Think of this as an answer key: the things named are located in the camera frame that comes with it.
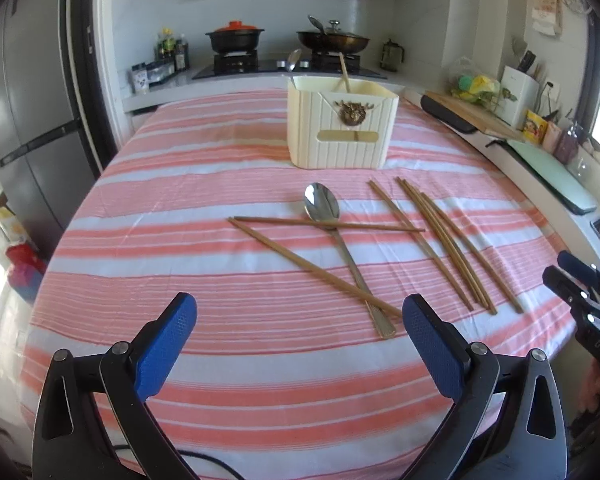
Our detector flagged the green label sauce bottle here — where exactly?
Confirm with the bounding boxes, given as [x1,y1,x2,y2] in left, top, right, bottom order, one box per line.
[156,27,177,63]

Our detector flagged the green cutting board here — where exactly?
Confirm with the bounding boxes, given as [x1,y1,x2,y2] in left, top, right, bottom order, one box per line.
[485,138,599,216]

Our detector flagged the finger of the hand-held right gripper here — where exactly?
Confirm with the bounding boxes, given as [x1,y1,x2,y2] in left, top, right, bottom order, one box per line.
[557,250,600,306]
[542,266,600,328]

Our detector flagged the glass jug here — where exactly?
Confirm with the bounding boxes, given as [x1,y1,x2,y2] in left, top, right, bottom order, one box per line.
[380,38,406,73]

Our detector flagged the black gas cooktop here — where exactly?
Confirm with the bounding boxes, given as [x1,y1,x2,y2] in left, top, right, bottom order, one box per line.
[191,51,388,81]

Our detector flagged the metal spoon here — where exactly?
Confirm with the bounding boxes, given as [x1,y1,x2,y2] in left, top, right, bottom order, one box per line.
[303,182,397,338]
[286,49,303,91]

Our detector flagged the black cable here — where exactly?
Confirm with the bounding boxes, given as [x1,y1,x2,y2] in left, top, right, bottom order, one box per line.
[177,450,243,480]

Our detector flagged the grey refrigerator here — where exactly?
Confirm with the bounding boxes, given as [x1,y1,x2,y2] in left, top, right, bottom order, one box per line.
[0,0,98,261]

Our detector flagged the plastic bag of vegetables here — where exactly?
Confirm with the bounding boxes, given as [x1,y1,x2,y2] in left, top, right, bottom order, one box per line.
[447,56,506,107]

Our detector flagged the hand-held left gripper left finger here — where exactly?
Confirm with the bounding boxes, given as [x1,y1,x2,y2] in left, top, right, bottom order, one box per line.
[31,292,198,480]

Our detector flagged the wall poster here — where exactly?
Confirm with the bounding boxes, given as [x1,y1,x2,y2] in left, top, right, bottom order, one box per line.
[530,0,564,37]

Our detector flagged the cream utensil holder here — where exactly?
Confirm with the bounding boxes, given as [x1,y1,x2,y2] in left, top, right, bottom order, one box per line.
[286,75,400,170]

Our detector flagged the pink striped tablecloth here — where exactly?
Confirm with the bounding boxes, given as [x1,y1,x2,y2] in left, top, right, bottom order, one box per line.
[22,89,581,480]

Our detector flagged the wooden chopstick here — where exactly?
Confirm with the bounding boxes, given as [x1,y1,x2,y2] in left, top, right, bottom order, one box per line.
[401,178,489,310]
[396,177,482,308]
[228,217,404,319]
[405,180,498,316]
[421,191,524,314]
[233,216,426,233]
[369,180,474,310]

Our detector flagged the wooden cutting board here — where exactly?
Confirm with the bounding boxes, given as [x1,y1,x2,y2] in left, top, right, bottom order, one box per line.
[424,90,527,142]

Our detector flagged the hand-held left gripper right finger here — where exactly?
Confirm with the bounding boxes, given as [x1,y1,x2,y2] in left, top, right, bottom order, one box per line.
[402,294,568,480]

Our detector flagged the white knife block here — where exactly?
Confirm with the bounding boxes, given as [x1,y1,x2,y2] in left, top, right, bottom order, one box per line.
[500,65,542,129]

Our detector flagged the condiment bottles group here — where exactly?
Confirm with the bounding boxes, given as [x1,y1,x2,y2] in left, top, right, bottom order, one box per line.
[130,59,177,93]

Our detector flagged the cardboard box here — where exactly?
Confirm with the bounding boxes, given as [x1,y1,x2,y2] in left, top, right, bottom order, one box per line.
[0,192,23,243]

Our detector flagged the black oblong pad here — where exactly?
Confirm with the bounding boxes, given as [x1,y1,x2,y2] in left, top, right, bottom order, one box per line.
[420,94,479,134]

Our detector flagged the glass wok lid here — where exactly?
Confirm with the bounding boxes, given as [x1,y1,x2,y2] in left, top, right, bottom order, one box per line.
[307,19,361,38]

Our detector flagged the dark wok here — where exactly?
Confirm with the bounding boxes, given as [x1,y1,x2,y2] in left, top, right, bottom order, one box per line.
[296,30,372,56]

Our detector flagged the dark sauce bottle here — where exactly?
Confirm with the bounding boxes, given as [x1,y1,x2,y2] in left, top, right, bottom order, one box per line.
[174,35,190,72]

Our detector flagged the black clay pot orange lid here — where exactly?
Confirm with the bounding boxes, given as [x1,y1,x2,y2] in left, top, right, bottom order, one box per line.
[205,20,266,54]

